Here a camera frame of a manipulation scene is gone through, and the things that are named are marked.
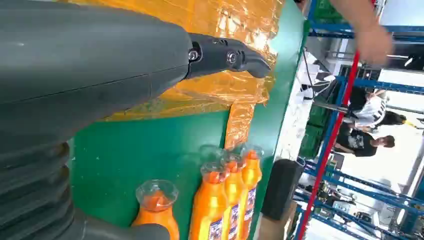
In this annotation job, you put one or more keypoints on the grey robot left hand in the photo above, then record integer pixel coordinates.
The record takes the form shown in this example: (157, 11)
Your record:
(82, 59)

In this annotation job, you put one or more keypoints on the person's hand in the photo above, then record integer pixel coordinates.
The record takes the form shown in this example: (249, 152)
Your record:
(374, 44)

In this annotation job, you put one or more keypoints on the orange drink bottle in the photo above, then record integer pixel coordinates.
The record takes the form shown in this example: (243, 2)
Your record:
(155, 207)
(251, 175)
(207, 207)
(234, 188)

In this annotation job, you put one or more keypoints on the blue metal shelving rack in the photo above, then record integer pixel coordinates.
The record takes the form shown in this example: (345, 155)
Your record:
(381, 86)

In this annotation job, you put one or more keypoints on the person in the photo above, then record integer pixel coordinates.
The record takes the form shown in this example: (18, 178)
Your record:
(371, 112)
(357, 142)

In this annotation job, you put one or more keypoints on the red pole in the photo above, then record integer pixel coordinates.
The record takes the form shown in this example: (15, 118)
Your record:
(331, 132)

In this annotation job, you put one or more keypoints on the green table mat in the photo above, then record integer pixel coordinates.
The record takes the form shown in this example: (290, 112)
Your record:
(132, 149)

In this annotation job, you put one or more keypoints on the green plastic crate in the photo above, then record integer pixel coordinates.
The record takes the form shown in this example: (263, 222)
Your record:
(314, 132)

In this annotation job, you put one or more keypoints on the yellow taped sheet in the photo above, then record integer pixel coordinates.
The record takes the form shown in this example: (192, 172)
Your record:
(218, 92)

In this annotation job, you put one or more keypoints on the black zip case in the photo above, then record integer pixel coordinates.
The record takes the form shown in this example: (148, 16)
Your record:
(281, 188)

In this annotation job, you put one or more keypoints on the brown cardboard box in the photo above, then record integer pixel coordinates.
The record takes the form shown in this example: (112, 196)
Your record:
(275, 231)

